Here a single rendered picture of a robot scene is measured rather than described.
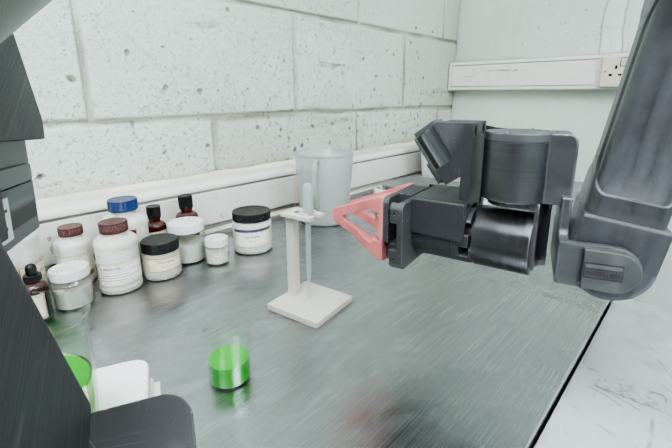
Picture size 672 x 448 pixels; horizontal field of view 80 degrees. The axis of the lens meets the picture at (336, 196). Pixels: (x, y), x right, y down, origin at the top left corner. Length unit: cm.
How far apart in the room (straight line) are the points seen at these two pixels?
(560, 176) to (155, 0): 70
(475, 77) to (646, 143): 119
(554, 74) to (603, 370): 106
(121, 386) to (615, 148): 38
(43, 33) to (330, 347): 61
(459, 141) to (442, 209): 6
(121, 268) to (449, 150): 46
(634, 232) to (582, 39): 115
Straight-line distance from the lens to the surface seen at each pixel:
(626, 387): 50
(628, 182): 37
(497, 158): 36
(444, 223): 38
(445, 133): 38
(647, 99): 37
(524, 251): 37
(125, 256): 62
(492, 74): 151
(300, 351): 47
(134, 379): 32
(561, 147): 37
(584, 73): 142
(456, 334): 51
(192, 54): 85
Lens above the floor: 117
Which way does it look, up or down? 14 degrees down
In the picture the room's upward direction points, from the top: straight up
